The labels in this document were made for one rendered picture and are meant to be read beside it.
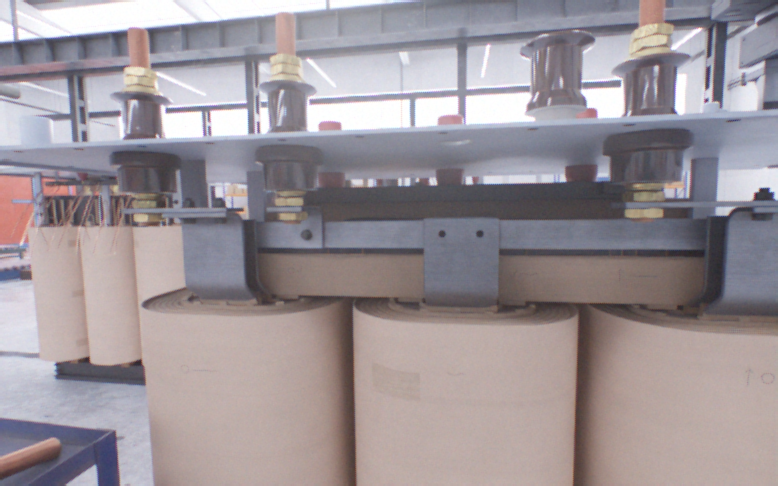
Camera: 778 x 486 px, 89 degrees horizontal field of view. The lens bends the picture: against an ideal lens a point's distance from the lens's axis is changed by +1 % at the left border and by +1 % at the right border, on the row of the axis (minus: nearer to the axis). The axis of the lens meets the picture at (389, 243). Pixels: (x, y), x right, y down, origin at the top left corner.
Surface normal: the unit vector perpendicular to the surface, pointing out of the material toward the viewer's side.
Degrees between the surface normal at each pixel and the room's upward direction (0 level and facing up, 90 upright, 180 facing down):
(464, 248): 90
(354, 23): 90
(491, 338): 90
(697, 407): 90
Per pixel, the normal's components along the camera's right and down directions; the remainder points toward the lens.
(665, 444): -0.65, 0.07
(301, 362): 0.54, 0.07
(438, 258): -0.17, 0.09
